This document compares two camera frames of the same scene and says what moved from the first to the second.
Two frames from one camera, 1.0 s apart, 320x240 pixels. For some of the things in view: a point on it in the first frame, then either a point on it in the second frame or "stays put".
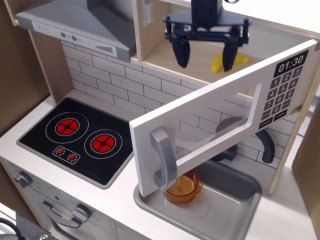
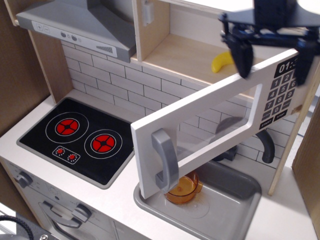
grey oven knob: [24, 179] stays put
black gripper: [207, 19] → [273, 22]
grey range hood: [108, 26] stays put
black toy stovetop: [88, 142] stays put
